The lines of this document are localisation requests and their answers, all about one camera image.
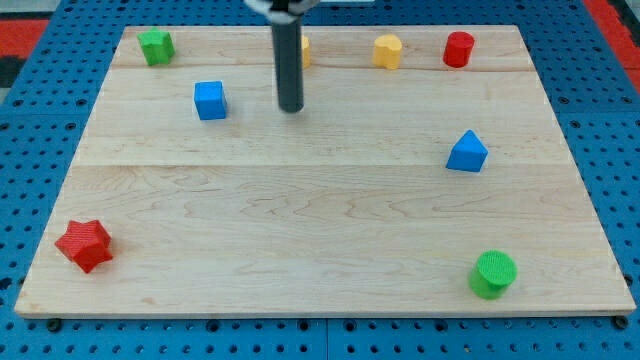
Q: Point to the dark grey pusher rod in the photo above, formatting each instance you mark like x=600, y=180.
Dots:
x=287, y=48

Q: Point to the green cylinder block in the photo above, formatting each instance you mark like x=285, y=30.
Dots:
x=492, y=274

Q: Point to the blue cube block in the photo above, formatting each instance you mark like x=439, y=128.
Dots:
x=210, y=100

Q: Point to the green star block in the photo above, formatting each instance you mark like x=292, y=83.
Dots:
x=157, y=46

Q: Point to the red cylinder block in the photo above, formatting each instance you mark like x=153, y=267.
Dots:
x=458, y=49

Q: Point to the yellow block behind rod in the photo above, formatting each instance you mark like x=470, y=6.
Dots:
x=306, y=52

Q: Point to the red star block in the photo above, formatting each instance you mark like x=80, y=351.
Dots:
x=86, y=244

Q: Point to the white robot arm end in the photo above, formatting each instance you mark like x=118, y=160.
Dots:
x=281, y=11

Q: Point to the blue triangle block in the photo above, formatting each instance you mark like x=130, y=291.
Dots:
x=468, y=154

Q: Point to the yellow heart block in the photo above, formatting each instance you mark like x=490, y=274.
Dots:
x=387, y=51

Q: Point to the light wooden board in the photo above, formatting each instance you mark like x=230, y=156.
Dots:
x=343, y=210

